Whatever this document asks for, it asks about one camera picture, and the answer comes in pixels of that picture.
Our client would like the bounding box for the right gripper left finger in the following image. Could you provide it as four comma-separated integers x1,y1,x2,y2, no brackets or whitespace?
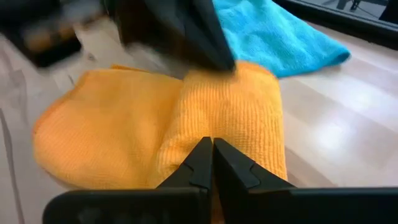
42,136,215,224

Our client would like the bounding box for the orange microfiber towel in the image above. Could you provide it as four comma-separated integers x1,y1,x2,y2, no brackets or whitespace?
32,60,289,224

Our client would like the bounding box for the blue microfiber towel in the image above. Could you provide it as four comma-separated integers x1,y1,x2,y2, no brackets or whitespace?
213,0,352,78

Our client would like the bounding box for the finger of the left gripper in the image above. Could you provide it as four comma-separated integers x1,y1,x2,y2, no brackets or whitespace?
146,0,236,72
105,0,215,70

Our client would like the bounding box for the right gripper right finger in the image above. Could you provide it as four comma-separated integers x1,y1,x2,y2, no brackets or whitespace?
213,138,398,224

